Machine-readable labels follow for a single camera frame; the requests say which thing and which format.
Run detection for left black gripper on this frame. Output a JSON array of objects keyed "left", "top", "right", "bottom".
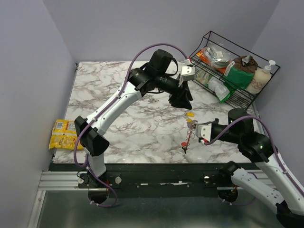
[{"left": 156, "top": 73, "right": 193, "bottom": 111}]

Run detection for yellow tagged key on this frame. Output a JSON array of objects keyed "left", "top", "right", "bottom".
[{"left": 184, "top": 112, "right": 195, "bottom": 118}]

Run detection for keyring with keys red tag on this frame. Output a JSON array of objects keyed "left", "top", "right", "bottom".
[{"left": 181, "top": 119, "right": 198, "bottom": 154}]

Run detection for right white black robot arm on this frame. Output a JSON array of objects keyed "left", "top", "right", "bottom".
[{"left": 204, "top": 109, "right": 304, "bottom": 228}]

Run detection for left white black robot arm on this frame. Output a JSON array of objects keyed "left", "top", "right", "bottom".
[{"left": 75, "top": 49, "right": 195, "bottom": 188}]

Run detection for green white snack packet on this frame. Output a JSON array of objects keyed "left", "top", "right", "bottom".
[{"left": 196, "top": 69, "right": 213, "bottom": 87}]

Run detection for clear plastic packet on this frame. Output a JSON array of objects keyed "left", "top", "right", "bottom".
[{"left": 208, "top": 77, "right": 230, "bottom": 103}]

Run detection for orange snack bag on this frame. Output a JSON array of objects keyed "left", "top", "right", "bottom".
[{"left": 195, "top": 48, "right": 227, "bottom": 74}]

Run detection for silver foil bag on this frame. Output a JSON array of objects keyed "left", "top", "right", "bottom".
[{"left": 203, "top": 45, "right": 232, "bottom": 68}]

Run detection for green brown snack bag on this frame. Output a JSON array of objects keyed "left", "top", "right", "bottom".
[{"left": 223, "top": 55, "right": 258, "bottom": 89}]

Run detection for white pump soap bottle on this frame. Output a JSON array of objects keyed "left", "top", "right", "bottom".
[{"left": 246, "top": 60, "right": 276, "bottom": 94}]

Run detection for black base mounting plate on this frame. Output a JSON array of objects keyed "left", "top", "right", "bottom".
[{"left": 42, "top": 163, "right": 233, "bottom": 199}]

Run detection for yellow snack bag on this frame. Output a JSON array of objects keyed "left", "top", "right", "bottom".
[{"left": 48, "top": 119, "right": 77, "bottom": 150}]

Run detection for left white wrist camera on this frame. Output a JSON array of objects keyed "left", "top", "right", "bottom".
[{"left": 178, "top": 66, "right": 196, "bottom": 87}]

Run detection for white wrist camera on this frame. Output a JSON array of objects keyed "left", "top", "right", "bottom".
[
  {"left": 178, "top": 66, "right": 196, "bottom": 87},
  {"left": 195, "top": 123, "right": 212, "bottom": 145}
]

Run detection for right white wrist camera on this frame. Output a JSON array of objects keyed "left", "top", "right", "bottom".
[{"left": 195, "top": 123, "right": 212, "bottom": 145}]

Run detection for black wire rack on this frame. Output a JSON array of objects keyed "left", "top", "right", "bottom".
[{"left": 190, "top": 31, "right": 280, "bottom": 109}]

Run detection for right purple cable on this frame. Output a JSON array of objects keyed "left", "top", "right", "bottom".
[{"left": 201, "top": 115, "right": 304, "bottom": 190}]

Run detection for aluminium frame rail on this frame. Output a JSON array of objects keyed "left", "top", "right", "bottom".
[{"left": 27, "top": 172, "right": 80, "bottom": 228}]

